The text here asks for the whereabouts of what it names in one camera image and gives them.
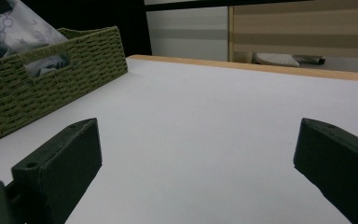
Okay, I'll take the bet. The green woven basket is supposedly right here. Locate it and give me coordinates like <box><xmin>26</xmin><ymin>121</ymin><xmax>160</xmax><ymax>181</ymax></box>
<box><xmin>0</xmin><ymin>25</ymin><xmax>129</xmax><ymax>148</ymax></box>

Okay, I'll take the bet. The pale patterned cloth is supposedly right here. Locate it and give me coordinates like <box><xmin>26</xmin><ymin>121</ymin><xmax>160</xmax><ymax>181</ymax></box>
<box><xmin>0</xmin><ymin>0</ymin><xmax>71</xmax><ymax>78</ymax></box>

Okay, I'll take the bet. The left hand-held gripper finger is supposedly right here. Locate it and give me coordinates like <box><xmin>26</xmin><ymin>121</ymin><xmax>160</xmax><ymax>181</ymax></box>
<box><xmin>0</xmin><ymin>0</ymin><xmax>15</xmax><ymax>15</ymax></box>

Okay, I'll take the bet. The white chair base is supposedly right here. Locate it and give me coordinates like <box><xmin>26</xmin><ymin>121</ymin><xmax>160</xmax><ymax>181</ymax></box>
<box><xmin>252</xmin><ymin>51</ymin><xmax>326</xmax><ymax>68</ymax></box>

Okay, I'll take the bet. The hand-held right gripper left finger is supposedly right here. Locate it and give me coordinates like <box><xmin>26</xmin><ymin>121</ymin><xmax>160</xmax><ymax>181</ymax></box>
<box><xmin>11</xmin><ymin>117</ymin><xmax>103</xmax><ymax>224</ymax></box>

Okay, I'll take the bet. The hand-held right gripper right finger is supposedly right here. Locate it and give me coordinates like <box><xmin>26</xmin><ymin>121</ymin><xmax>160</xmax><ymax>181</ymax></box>
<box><xmin>293</xmin><ymin>117</ymin><xmax>358</xmax><ymax>224</ymax></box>

